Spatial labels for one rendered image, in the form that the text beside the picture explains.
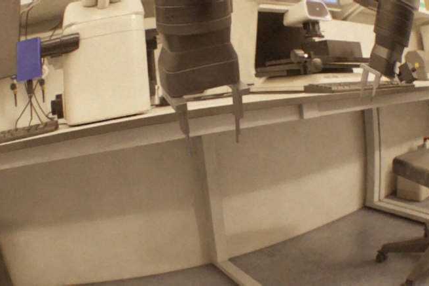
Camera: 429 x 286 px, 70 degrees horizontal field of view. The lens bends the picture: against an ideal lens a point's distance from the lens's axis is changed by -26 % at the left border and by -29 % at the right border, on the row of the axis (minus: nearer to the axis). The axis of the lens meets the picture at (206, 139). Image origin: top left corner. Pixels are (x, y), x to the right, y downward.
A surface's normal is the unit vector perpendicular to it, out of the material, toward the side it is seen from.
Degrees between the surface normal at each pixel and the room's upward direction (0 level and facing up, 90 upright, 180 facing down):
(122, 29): 90
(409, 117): 90
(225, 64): 114
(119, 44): 91
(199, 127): 90
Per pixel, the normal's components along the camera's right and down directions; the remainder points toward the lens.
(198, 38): 0.38, 0.58
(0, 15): 0.34, 0.01
